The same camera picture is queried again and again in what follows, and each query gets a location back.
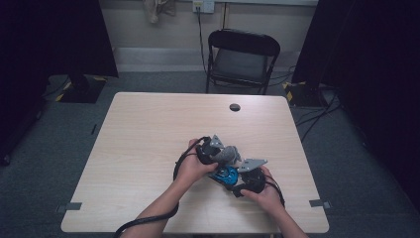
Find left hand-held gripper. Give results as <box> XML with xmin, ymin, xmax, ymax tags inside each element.
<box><xmin>196</xmin><ymin>133</ymin><xmax>226</xmax><ymax>166</ymax></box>

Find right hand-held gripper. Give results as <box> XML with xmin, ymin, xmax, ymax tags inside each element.
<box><xmin>231</xmin><ymin>158</ymin><xmax>268</xmax><ymax>199</ymax></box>

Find grey cloth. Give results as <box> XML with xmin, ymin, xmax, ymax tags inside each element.
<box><xmin>212</xmin><ymin>145</ymin><xmax>244</xmax><ymax>167</ymax></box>

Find blue toy car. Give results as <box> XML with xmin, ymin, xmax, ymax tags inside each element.
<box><xmin>208</xmin><ymin>165</ymin><xmax>241</xmax><ymax>186</ymax></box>

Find person's right hand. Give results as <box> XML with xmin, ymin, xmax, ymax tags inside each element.
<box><xmin>240</xmin><ymin>166</ymin><xmax>285</xmax><ymax>216</ymax></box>

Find person's left hand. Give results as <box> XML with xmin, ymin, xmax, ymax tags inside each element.
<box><xmin>174</xmin><ymin>138</ymin><xmax>219</xmax><ymax>189</ymax></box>

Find grey tape piece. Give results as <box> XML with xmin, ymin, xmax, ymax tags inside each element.
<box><xmin>55</xmin><ymin>201</ymin><xmax>83</xmax><ymax>214</ymax></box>
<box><xmin>309</xmin><ymin>198</ymin><xmax>332</xmax><ymax>209</ymax></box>

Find black folding chair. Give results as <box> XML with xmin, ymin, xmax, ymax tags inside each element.
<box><xmin>205</xmin><ymin>28</ymin><xmax>281</xmax><ymax>96</ymax></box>

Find black stand base yellow tape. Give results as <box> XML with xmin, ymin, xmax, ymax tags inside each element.
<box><xmin>281</xmin><ymin>80</ymin><xmax>329</xmax><ymax>108</ymax></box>
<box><xmin>53</xmin><ymin>74</ymin><xmax>108</xmax><ymax>104</ymax></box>

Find beige hanging cloth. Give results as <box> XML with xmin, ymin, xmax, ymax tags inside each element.
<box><xmin>142</xmin><ymin>0</ymin><xmax>177</xmax><ymax>24</ymax></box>

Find black curtain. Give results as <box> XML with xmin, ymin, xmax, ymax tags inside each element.
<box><xmin>0</xmin><ymin>0</ymin><xmax>119</xmax><ymax>167</ymax></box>
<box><xmin>291</xmin><ymin>0</ymin><xmax>420</xmax><ymax>212</ymax></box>

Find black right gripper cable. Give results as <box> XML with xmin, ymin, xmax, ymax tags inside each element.
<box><xmin>263</xmin><ymin>173</ymin><xmax>287</xmax><ymax>208</ymax></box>

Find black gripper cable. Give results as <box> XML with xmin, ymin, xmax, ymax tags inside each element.
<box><xmin>263</xmin><ymin>173</ymin><xmax>287</xmax><ymax>208</ymax></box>
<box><xmin>113</xmin><ymin>136</ymin><xmax>213</xmax><ymax>238</ymax></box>

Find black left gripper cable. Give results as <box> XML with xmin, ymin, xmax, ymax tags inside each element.
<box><xmin>113</xmin><ymin>136</ymin><xmax>213</xmax><ymax>238</ymax></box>

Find black floor cables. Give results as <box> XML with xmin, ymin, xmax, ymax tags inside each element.
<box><xmin>295</xmin><ymin>88</ymin><xmax>343</xmax><ymax>144</ymax></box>

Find black socket cable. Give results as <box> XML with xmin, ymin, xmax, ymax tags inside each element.
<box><xmin>196</xmin><ymin>6</ymin><xmax>209</xmax><ymax>75</ymax></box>

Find white wall socket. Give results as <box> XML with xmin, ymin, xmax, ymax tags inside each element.
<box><xmin>192</xmin><ymin>0</ymin><xmax>216</xmax><ymax>15</ymax></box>

